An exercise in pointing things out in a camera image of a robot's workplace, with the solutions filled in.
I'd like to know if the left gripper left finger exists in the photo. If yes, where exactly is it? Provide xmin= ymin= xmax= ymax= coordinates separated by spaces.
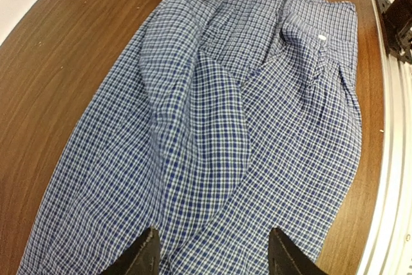
xmin=101 ymin=227 xmax=160 ymax=275

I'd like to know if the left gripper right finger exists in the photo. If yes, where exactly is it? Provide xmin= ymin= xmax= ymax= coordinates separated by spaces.
xmin=268 ymin=227 xmax=326 ymax=275

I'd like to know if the blue dotted shirt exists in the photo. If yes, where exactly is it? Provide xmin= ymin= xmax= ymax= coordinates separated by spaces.
xmin=18 ymin=0 xmax=362 ymax=274

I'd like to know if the front aluminium frame rail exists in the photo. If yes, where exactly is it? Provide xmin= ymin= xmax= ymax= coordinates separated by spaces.
xmin=353 ymin=0 xmax=412 ymax=275

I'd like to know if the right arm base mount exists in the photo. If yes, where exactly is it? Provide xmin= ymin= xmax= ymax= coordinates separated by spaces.
xmin=375 ymin=0 xmax=411 ymax=64

